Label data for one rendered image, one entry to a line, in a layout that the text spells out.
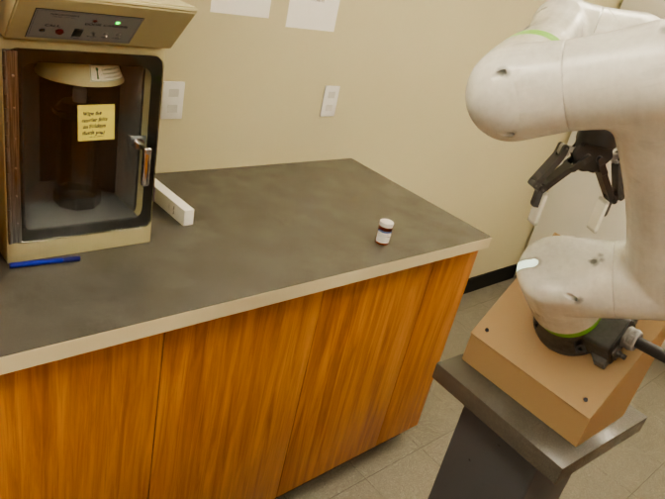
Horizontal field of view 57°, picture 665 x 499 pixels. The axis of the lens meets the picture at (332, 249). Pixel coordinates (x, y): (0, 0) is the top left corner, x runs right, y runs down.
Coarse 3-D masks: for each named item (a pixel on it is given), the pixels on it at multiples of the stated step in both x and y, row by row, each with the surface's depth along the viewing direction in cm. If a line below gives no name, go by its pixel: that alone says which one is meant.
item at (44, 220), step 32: (32, 64) 113; (64, 64) 117; (96, 64) 120; (128, 64) 125; (160, 64) 129; (32, 96) 116; (64, 96) 119; (96, 96) 123; (128, 96) 128; (160, 96) 132; (32, 128) 118; (64, 128) 122; (128, 128) 131; (32, 160) 121; (64, 160) 125; (96, 160) 130; (128, 160) 134; (32, 192) 124; (64, 192) 129; (96, 192) 133; (128, 192) 138; (32, 224) 127; (64, 224) 132; (96, 224) 137; (128, 224) 142
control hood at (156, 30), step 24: (0, 0) 105; (24, 0) 99; (48, 0) 101; (72, 0) 103; (96, 0) 105; (120, 0) 108; (144, 0) 112; (168, 0) 118; (0, 24) 107; (24, 24) 105; (144, 24) 116; (168, 24) 119; (168, 48) 127
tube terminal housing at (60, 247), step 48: (0, 48) 110; (48, 48) 115; (96, 48) 120; (144, 48) 126; (0, 96) 114; (0, 144) 119; (0, 192) 124; (0, 240) 130; (48, 240) 133; (96, 240) 140; (144, 240) 149
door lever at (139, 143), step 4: (136, 140) 133; (140, 140) 134; (136, 144) 134; (140, 144) 133; (136, 148) 134; (140, 148) 133; (144, 148) 131; (148, 148) 131; (144, 152) 131; (148, 152) 131; (144, 156) 131; (148, 156) 132; (144, 160) 132; (148, 160) 132; (144, 164) 132; (148, 164) 133; (144, 168) 132; (148, 168) 133; (144, 172) 133; (148, 172) 133; (144, 176) 133; (148, 176) 134; (144, 180) 134; (148, 180) 134; (144, 184) 134; (148, 184) 135
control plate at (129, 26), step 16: (48, 16) 105; (64, 16) 106; (80, 16) 108; (96, 16) 109; (112, 16) 110; (32, 32) 108; (48, 32) 109; (64, 32) 110; (96, 32) 114; (112, 32) 115; (128, 32) 117
